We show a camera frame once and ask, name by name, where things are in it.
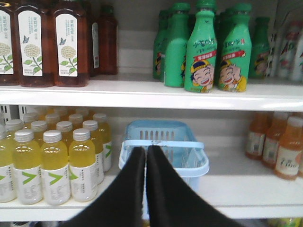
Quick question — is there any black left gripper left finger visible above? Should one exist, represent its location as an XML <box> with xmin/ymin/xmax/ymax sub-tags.
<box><xmin>61</xmin><ymin>147</ymin><xmax>145</xmax><ymax>227</ymax></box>

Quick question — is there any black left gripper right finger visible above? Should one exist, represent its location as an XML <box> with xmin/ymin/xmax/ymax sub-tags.
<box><xmin>146</xmin><ymin>145</ymin><xmax>240</xmax><ymax>227</ymax></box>

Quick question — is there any light blue plastic basket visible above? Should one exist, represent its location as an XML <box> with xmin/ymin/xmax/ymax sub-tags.
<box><xmin>119</xmin><ymin>120</ymin><xmax>209</xmax><ymax>220</ymax></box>

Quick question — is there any pale yellow drink bottle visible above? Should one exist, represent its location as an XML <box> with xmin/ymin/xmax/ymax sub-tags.
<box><xmin>69</xmin><ymin>128</ymin><xmax>97</xmax><ymax>202</ymax></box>
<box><xmin>93</xmin><ymin>113</ymin><xmax>112</xmax><ymax>172</ymax></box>
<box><xmin>12</xmin><ymin>129</ymin><xmax>43</xmax><ymax>205</ymax></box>
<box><xmin>41</xmin><ymin>130</ymin><xmax>71</xmax><ymax>206</ymax></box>

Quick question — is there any white metal shelf unit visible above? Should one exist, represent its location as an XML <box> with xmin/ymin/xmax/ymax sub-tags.
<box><xmin>0</xmin><ymin>0</ymin><xmax>303</xmax><ymax>218</ymax></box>

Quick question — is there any orange juice bottle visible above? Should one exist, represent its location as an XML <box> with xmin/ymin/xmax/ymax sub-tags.
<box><xmin>274</xmin><ymin>116</ymin><xmax>303</xmax><ymax>181</ymax></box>
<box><xmin>245</xmin><ymin>112</ymin><xmax>268</xmax><ymax>160</ymax></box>
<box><xmin>262</xmin><ymin>112</ymin><xmax>288</xmax><ymax>169</ymax></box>

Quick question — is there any green cartoon milk bottle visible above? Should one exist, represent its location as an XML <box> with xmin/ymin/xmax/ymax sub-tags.
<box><xmin>184</xmin><ymin>0</ymin><xmax>217</xmax><ymax>93</ymax></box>
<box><xmin>218</xmin><ymin>3</ymin><xmax>252</xmax><ymax>92</ymax></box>

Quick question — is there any brown jasmine tea bottle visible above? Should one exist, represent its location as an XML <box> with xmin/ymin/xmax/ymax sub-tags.
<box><xmin>15</xmin><ymin>0</ymin><xmax>54</xmax><ymax>87</ymax></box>
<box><xmin>53</xmin><ymin>0</ymin><xmax>89</xmax><ymax>87</ymax></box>

